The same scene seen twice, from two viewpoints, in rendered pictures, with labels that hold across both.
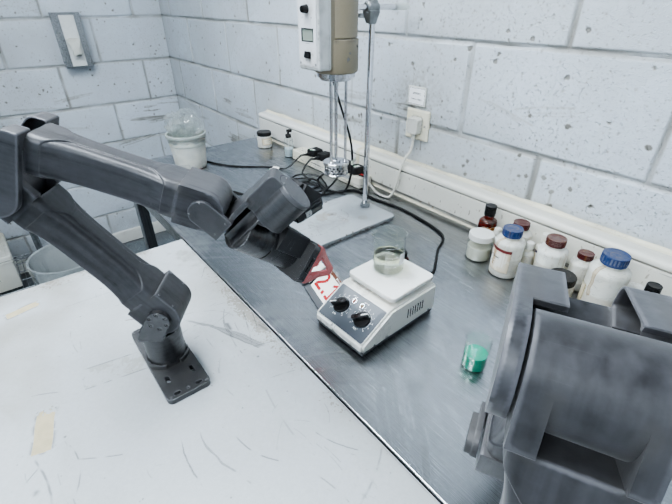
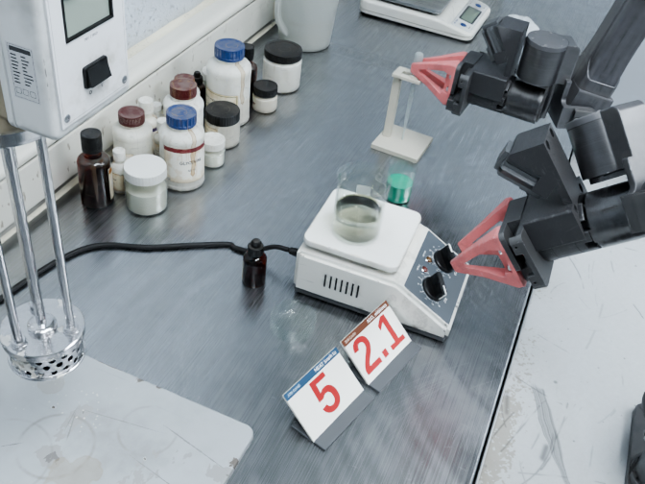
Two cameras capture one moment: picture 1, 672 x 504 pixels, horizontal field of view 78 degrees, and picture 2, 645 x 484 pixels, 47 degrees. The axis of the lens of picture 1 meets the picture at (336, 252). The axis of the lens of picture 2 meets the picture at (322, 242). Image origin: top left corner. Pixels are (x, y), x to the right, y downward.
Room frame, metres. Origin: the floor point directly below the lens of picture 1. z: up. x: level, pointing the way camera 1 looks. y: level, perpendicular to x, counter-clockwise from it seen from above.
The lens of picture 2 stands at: (1.09, 0.47, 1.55)
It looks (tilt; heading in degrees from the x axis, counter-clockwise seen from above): 40 degrees down; 237
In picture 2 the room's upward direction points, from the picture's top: 8 degrees clockwise
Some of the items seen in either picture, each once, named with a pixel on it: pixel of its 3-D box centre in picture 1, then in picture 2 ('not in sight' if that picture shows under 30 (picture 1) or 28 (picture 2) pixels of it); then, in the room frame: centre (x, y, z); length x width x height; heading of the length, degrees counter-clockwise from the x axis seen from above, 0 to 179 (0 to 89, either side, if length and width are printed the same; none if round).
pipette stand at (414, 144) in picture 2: not in sight; (409, 110); (0.42, -0.36, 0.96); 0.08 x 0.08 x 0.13; 36
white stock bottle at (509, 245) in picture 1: (508, 250); (181, 146); (0.79, -0.38, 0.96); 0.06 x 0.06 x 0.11
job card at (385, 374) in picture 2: (325, 288); (381, 345); (0.70, 0.02, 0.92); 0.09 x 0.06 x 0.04; 24
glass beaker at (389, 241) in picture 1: (387, 251); (361, 206); (0.67, -0.10, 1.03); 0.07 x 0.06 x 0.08; 94
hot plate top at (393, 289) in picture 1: (390, 274); (364, 228); (0.65, -0.11, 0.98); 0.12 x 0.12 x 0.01; 41
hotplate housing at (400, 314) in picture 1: (380, 298); (378, 260); (0.64, -0.09, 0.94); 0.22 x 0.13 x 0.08; 131
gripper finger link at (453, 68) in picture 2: not in sight; (442, 72); (0.39, -0.33, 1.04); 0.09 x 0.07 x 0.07; 125
